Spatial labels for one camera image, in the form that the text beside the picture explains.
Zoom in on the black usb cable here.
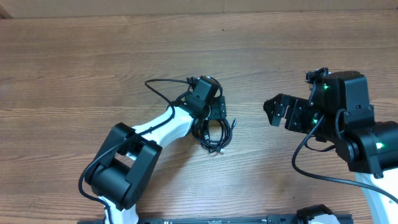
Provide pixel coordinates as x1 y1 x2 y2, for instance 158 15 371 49
186 75 238 154

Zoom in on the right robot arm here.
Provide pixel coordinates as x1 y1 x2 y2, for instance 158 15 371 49
263 67 397 223

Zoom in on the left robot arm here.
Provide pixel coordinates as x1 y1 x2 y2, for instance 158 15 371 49
78 76 230 223

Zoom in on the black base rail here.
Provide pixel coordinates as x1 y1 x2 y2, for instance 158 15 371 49
77 213 354 224

